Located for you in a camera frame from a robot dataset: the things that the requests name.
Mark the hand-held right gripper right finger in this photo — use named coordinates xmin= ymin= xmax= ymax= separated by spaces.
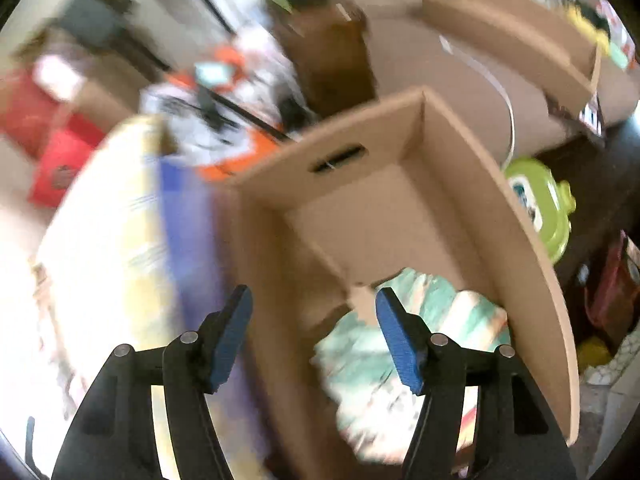
xmin=375 ymin=287 xmax=576 ymax=480

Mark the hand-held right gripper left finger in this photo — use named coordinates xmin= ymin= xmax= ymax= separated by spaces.
xmin=50 ymin=285 xmax=254 ymax=480

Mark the green paper hand fan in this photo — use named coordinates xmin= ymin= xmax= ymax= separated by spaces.
xmin=310 ymin=267 xmax=513 ymax=466

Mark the large cardboard box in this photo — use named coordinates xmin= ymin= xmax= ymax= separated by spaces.
xmin=220 ymin=85 xmax=581 ymax=480

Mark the yellow plaid tablecloth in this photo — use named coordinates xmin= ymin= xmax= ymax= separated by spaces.
xmin=32 ymin=115 xmax=241 ymax=480

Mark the lime green plastic case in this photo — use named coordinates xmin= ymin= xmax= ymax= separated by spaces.
xmin=502 ymin=156 xmax=576 ymax=266

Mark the dark red bag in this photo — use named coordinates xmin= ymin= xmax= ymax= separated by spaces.
xmin=585 ymin=232 xmax=640 ymax=341

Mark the red gift box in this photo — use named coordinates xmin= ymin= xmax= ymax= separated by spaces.
xmin=27 ymin=125 xmax=96 ymax=208

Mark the brown cardboard carton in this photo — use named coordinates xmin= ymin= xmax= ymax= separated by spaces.
xmin=50 ymin=35 xmax=146 ymax=126

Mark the brown sofa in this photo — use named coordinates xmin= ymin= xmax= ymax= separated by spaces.
xmin=320 ymin=0 xmax=640 ymax=161

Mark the dark wooden side table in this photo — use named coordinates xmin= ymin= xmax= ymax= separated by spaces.
xmin=275 ymin=2 xmax=378 ymax=116

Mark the red gift bag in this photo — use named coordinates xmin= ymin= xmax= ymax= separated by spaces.
xmin=0 ymin=67 xmax=56 ymax=151

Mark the pink white tissue box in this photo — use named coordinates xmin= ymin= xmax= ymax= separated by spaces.
xmin=32 ymin=52 xmax=83 ymax=91

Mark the black speaker stand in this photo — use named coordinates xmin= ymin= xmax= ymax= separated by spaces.
xmin=192 ymin=0 xmax=236 ymax=36

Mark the small shallow cardboard box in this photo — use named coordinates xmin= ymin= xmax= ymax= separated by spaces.
xmin=417 ymin=0 xmax=603 ymax=118

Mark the black speaker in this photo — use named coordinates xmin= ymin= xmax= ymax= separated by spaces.
xmin=62 ymin=0 xmax=133 ymax=36

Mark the pile of assorted packets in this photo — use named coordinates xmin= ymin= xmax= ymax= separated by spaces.
xmin=505 ymin=0 xmax=638 ymax=71

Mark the white cable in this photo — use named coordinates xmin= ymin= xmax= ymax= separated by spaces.
xmin=440 ymin=35 xmax=516 ymax=171

